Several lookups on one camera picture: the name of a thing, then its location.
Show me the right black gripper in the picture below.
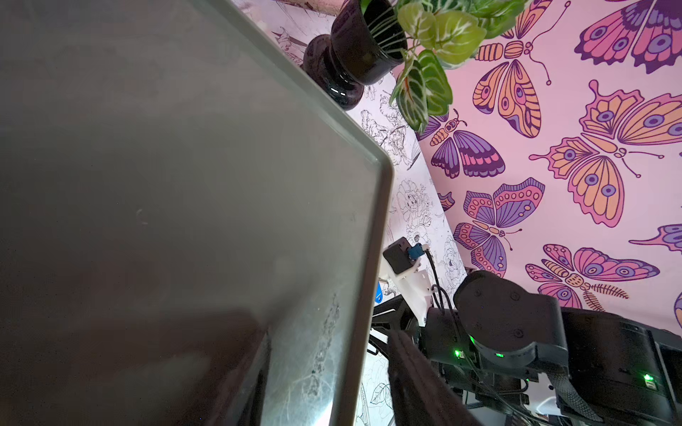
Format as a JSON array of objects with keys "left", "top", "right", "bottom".
[{"left": 371, "top": 296, "right": 478, "bottom": 370}]

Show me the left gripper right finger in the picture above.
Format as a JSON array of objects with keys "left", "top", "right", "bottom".
[{"left": 387, "top": 330, "right": 480, "bottom": 426}]

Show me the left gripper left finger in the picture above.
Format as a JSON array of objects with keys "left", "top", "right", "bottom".
[{"left": 212, "top": 332, "right": 271, "bottom": 425}]

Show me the blue tagged key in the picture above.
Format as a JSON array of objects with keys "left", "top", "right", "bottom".
[{"left": 374, "top": 282, "right": 384, "bottom": 305}]

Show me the grey cream three-drawer chest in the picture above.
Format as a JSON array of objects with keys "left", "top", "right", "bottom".
[{"left": 1, "top": 1, "right": 394, "bottom": 425}]

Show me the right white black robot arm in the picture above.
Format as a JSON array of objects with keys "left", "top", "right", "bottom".
[{"left": 369, "top": 271, "right": 681, "bottom": 425}]

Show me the potted green plant pink tulip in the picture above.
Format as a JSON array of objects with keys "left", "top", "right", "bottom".
[{"left": 302, "top": 1, "right": 529, "bottom": 132}]

